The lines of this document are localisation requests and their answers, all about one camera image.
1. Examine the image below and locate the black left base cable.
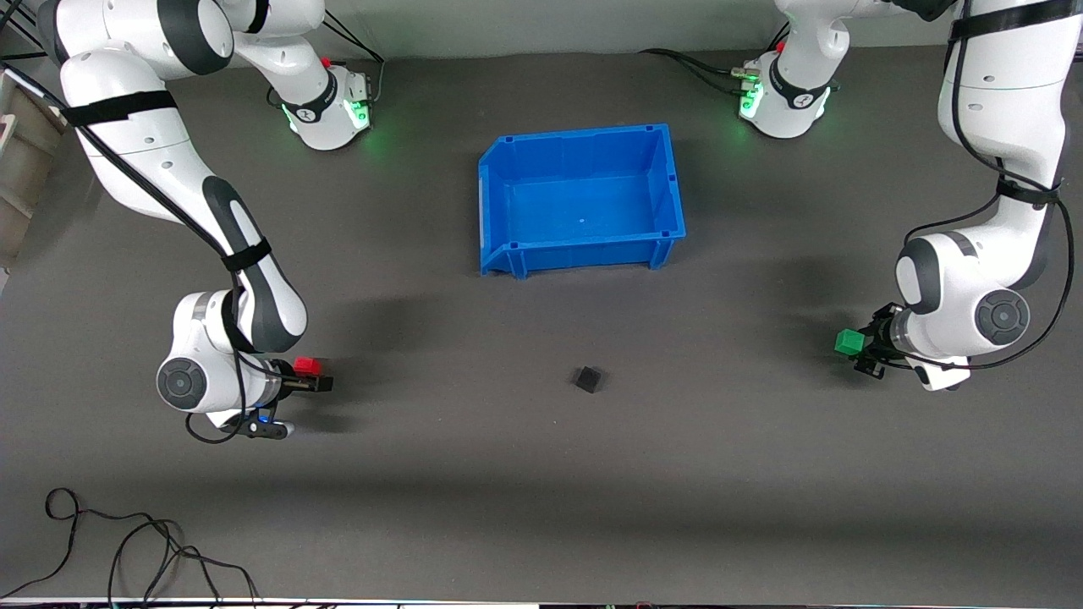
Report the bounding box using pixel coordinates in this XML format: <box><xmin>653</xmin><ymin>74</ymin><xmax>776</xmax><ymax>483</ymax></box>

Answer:
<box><xmin>639</xmin><ymin>21</ymin><xmax>792</xmax><ymax>96</ymax></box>

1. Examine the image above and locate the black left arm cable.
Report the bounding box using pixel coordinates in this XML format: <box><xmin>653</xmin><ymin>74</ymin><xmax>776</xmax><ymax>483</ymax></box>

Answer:
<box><xmin>901</xmin><ymin>0</ymin><xmax>1077</xmax><ymax>373</ymax></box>

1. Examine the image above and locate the black base cable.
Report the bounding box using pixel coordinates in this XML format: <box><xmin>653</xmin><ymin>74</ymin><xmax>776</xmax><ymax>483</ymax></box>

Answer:
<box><xmin>639</xmin><ymin>21</ymin><xmax>792</xmax><ymax>96</ymax></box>
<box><xmin>267</xmin><ymin>13</ymin><xmax>387</xmax><ymax>109</ymax></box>

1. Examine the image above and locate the black right base cable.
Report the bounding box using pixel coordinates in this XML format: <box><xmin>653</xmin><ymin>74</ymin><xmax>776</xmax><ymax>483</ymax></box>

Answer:
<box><xmin>267</xmin><ymin>13</ymin><xmax>387</xmax><ymax>109</ymax></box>

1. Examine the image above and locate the blue plastic storage bin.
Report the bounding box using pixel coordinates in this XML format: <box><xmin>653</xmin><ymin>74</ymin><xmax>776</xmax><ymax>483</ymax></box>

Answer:
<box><xmin>478</xmin><ymin>123</ymin><xmax>687</xmax><ymax>280</ymax></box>

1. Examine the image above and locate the loose black table cable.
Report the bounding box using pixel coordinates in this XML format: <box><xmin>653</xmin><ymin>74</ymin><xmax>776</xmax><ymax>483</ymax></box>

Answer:
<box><xmin>0</xmin><ymin>488</ymin><xmax>259</xmax><ymax>606</ymax></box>

